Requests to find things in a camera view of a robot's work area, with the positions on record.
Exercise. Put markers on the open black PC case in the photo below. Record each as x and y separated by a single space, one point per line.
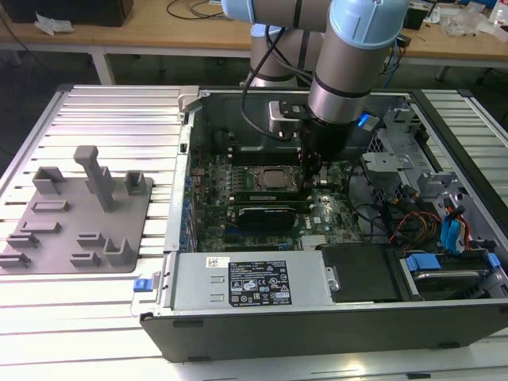
317 337

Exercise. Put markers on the hard disk in blue carrier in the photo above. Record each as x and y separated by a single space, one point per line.
444 279

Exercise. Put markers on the crumpled white paper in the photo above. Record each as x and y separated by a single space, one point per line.
51 24

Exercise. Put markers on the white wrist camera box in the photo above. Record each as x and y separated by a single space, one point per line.
285 119

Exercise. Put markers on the large black box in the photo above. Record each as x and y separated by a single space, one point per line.
79 10

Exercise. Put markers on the green RAM stick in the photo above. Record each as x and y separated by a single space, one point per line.
266 195
274 204

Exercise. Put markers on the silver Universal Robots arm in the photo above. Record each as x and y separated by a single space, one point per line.
349 59

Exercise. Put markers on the CPU socket with CPU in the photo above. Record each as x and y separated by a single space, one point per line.
272 178

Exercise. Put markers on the silver power supply unit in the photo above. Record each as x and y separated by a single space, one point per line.
198 285

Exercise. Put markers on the clear plastic bag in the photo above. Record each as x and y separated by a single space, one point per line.
464 20

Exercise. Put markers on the green motherboard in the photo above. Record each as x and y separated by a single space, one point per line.
337 214

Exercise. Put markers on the black graphics card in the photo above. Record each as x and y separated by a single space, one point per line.
266 218

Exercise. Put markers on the white printed box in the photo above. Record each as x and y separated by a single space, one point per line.
499 18

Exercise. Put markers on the small flat black device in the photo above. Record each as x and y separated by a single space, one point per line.
405 40

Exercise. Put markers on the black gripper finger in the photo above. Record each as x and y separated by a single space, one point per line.
310 174

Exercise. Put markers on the gray plastic parts rack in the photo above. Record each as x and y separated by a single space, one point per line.
79 238

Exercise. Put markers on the black drive bay cover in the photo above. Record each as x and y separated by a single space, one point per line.
357 274

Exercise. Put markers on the silver finned heat sink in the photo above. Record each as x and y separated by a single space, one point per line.
315 241

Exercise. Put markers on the blue case latch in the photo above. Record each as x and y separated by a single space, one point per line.
143 285

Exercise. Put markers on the small black cube box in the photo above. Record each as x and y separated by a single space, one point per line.
416 20

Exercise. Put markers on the silver metal drive cage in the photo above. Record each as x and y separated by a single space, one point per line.
391 162

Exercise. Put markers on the wooden desk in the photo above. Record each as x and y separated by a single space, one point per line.
139 35

